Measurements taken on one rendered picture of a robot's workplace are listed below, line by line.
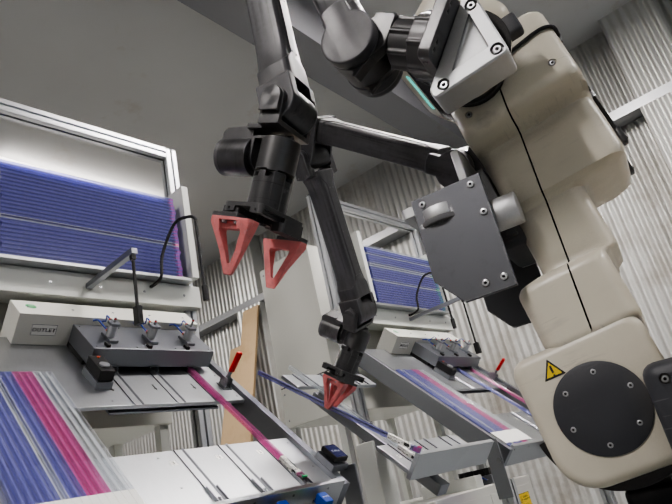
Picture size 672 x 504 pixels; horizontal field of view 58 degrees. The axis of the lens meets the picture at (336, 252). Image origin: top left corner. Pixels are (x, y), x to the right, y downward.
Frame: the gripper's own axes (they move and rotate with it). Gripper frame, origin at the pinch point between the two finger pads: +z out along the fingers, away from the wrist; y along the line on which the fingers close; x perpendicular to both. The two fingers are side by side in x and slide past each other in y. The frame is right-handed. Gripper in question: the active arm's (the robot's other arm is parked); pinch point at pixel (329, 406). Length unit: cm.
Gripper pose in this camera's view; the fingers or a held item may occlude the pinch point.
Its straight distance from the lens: 148.7
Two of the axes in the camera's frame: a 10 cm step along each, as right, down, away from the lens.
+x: 7.4, 2.2, -6.3
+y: -5.5, -3.3, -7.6
